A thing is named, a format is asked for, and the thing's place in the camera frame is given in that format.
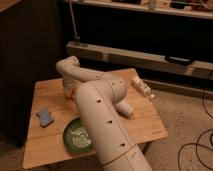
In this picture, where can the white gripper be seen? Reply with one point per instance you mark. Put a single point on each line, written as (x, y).
(70, 86)

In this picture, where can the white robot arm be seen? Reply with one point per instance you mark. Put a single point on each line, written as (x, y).
(96, 98)

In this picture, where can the blue sponge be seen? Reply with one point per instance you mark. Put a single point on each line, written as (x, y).
(45, 117)

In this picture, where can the green round plate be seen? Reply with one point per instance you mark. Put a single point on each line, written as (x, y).
(75, 138)

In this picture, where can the metal stand pole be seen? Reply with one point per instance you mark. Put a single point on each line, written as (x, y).
(76, 36)

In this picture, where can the small white tube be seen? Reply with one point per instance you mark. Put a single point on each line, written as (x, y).
(142, 87)

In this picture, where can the upper wooden shelf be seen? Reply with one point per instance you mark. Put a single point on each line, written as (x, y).
(142, 8)

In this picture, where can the wooden shelf rail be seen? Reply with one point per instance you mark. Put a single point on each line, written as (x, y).
(155, 62)

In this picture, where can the black handle on rail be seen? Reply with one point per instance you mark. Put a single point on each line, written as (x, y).
(180, 61)

